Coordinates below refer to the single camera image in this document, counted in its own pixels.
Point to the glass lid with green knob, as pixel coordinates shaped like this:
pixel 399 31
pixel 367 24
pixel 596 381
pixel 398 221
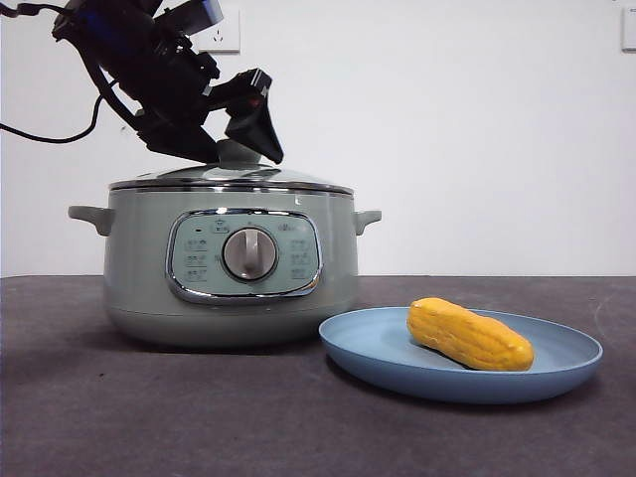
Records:
pixel 238 151

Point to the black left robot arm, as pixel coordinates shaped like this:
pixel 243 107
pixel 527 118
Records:
pixel 149 74

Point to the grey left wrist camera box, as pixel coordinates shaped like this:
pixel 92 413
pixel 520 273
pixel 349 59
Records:
pixel 243 84

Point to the white wall power socket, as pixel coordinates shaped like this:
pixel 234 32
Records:
pixel 227 42

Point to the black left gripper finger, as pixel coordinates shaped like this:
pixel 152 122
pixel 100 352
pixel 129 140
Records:
pixel 258 131
pixel 189 144

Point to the blue round plate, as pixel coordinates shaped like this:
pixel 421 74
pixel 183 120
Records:
pixel 377 348

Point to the pale green electric steamer pot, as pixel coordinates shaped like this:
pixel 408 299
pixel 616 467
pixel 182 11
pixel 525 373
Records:
pixel 139 258

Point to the white wall switch plate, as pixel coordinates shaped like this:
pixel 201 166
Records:
pixel 630 30

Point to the yellow corn cob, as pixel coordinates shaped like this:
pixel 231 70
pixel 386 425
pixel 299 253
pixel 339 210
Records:
pixel 469 338

